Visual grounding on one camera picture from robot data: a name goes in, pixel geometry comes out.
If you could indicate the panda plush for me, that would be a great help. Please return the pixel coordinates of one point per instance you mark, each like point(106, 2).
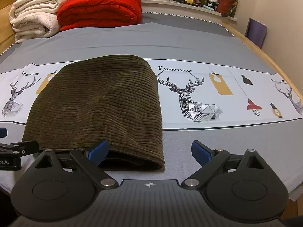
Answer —
point(213, 2)

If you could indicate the red folded quilt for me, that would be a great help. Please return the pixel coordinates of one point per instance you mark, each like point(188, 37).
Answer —
point(99, 11)

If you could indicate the dark red cushion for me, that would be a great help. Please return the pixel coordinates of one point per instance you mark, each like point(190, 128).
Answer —
point(227, 2)

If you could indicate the cream folded blanket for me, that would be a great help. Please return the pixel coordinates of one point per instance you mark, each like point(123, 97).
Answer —
point(35, 16)

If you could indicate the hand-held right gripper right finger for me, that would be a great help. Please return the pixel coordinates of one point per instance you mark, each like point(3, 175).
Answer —
point(201, 152)

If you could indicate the grey mattress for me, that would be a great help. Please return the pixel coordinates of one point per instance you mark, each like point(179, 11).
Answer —
point(184, 22)

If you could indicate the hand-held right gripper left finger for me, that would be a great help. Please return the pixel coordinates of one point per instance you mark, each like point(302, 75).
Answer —
point(98, 151)

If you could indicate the purple board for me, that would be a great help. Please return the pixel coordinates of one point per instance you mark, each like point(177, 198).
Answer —
point(256, 33)

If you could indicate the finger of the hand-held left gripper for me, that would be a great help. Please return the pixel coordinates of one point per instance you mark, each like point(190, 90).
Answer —
point(2, 133)
point(26, 147)

